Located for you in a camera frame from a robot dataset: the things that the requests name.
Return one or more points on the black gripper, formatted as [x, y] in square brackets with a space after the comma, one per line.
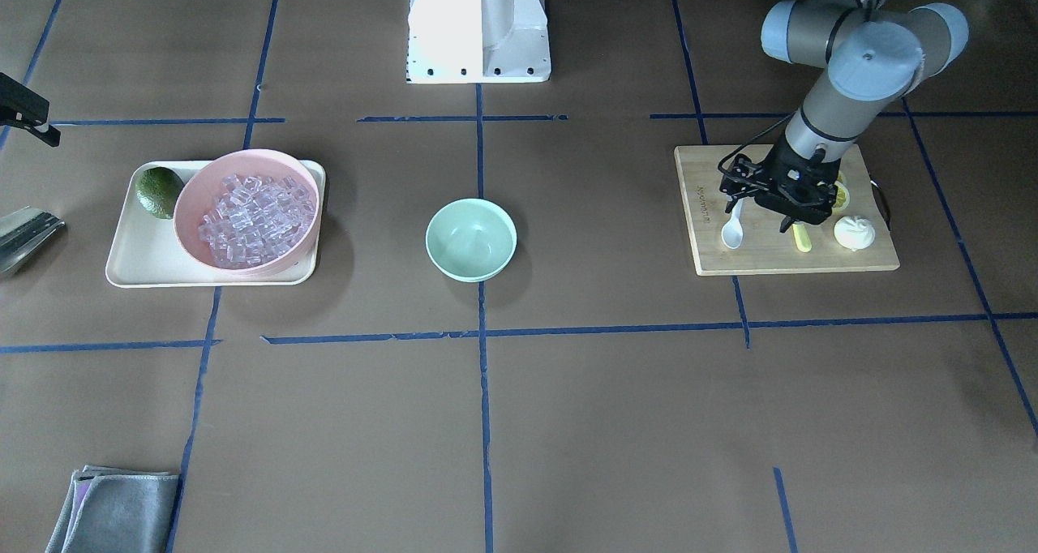
[780, 166]

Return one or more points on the white plastic spoon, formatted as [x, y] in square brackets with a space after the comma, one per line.
[732, 231]

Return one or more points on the clear ice cubes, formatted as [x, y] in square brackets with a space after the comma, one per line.
[255, 220]

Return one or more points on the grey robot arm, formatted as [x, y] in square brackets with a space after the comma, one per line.
[868, 58]

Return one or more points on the mint green bowl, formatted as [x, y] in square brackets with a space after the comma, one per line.
[471, 240]

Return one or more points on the pink bowl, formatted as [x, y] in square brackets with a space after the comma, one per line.
[195, 212]

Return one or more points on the steel ice scoop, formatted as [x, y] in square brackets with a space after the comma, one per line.
[22, 234]

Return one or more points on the upper lemon slice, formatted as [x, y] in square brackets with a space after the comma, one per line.
[842, 197]

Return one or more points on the yellow plastic knife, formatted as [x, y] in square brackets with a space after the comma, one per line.
[801, 237]

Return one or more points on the bamboo cutting board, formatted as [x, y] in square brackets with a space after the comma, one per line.
[764, 249]

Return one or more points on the white steamed bun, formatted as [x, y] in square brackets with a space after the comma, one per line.
[854, 233]

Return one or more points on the green lime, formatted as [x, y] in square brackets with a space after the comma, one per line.
[157, 189]

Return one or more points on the cream plastic tray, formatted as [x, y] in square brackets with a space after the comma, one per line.
[147, 252]

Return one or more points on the folded grey cloth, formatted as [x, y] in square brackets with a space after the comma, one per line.
[109, 509]

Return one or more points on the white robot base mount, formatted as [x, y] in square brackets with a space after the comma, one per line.
[477, 42]

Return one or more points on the black camera clamp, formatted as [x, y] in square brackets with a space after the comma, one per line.
[24, 109]

